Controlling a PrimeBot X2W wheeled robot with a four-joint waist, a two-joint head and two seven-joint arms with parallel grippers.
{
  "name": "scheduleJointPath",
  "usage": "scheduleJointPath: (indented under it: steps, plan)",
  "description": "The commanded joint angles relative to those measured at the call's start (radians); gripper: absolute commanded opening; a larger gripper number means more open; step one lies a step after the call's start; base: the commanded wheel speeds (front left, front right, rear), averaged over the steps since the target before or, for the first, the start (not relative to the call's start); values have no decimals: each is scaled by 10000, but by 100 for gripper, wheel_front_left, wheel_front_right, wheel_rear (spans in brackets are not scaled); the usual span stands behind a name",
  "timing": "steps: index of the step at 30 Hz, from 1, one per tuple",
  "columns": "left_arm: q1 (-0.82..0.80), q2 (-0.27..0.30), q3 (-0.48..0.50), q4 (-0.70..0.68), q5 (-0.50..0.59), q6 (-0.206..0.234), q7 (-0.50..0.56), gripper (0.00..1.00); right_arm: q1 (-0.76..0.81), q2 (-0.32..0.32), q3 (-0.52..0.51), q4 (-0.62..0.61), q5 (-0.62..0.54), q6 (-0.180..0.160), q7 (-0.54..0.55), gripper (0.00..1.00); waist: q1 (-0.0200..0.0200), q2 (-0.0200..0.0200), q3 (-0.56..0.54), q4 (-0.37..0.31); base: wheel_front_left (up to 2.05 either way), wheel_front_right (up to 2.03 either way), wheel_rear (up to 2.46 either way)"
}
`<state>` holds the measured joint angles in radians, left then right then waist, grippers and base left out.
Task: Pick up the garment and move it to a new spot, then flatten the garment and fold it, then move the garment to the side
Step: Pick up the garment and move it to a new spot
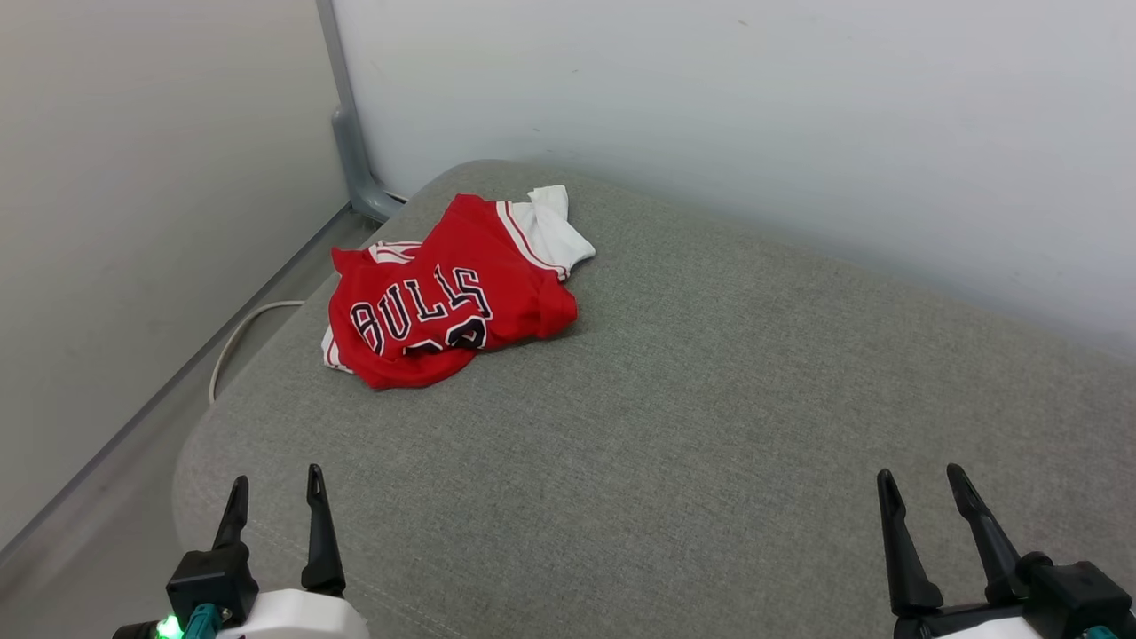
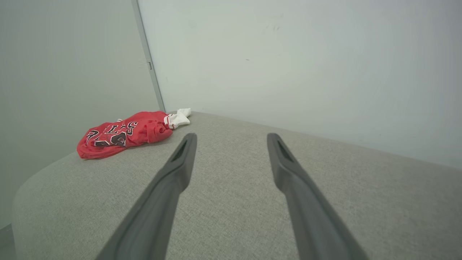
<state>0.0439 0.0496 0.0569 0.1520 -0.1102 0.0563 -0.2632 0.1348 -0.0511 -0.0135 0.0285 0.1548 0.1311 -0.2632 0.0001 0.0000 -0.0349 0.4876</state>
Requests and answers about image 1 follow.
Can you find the red and white Bulls jersey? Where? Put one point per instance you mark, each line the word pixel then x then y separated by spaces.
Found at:
pixel 479 284

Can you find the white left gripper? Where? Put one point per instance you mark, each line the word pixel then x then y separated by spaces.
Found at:
pixel 297 617

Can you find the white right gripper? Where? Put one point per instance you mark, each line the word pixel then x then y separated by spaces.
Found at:
pixel 972 626

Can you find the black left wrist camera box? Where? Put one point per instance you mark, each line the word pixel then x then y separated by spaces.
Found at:
pixel 211 581

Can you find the grey corner pipe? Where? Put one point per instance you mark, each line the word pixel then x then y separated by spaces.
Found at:
pixel 353 151

